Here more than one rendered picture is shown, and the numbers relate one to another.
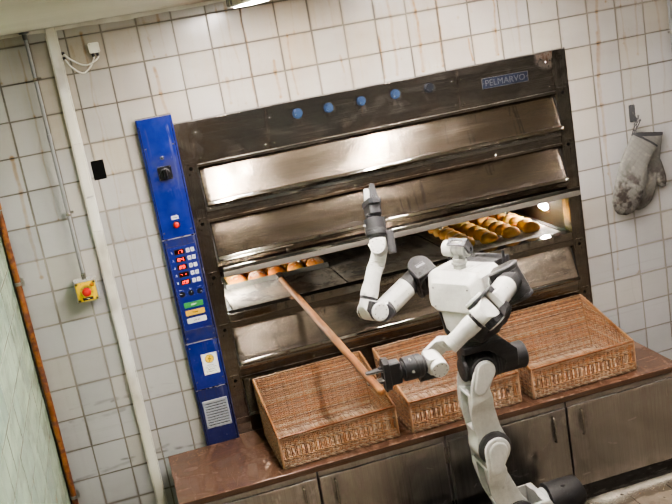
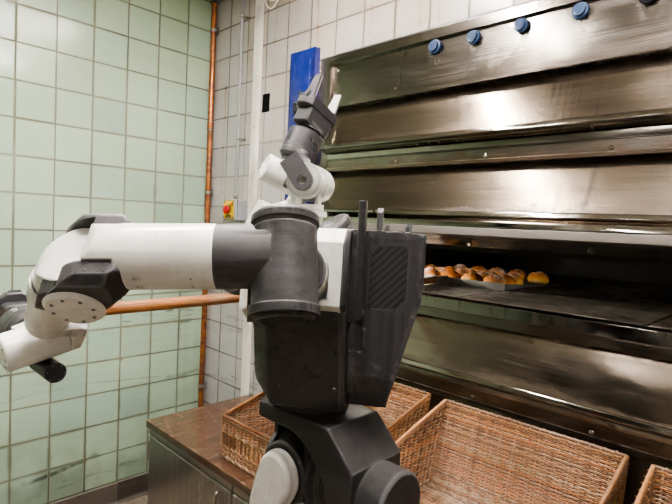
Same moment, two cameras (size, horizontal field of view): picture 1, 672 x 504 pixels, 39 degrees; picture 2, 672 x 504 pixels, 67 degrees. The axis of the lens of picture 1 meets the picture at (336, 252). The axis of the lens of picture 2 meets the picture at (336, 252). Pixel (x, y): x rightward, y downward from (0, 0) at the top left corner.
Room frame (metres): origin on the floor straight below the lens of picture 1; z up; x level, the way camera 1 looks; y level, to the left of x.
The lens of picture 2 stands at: (3.21, -1.28, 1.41)
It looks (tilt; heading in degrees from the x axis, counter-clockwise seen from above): 3 degrees down; 57
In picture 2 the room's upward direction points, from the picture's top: 3 degrees clockwise
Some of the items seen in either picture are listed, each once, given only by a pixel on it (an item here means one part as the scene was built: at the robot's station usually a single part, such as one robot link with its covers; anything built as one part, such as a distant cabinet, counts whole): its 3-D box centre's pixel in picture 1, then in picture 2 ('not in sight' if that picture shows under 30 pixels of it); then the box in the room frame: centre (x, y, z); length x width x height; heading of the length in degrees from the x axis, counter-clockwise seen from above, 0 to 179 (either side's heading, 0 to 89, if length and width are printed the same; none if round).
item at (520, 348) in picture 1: (491, 354); (337, 458); (3.71, -0.56, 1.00); 0.28 x 0.13 x 0.18; 103
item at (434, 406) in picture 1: (444, 374); (485, 495); (4.29, -0.41, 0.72); 0.56 x 0.49 x 0.28; 104
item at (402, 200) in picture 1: (395, 200); (539, 190); (4.54, -0.33, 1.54); 1.79 x 0.11 x 0.19; 103
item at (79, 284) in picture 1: (86, 289); (234, 209); (4.17, 1.13, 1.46); 0.10 x 0.07 x 0.10; 103
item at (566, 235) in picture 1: (405, 274); (533, 317); (4.56, -0.32, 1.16); 1.80 x 0.06 x 0.04; 103
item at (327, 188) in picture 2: (456, 251); (311, 189); (3.68, -0.47, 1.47); 0.10 x 0.07 x 0.09; 46
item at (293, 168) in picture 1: (387, 147); (545, 101); (4.54, -0.33, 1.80); 1.79 x 0.11 x 0.19; 103
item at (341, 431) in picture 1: (323, 406); (324, 425); (4.15, 0.18, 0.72); 0.56 x 0.49 x 0.28; 104
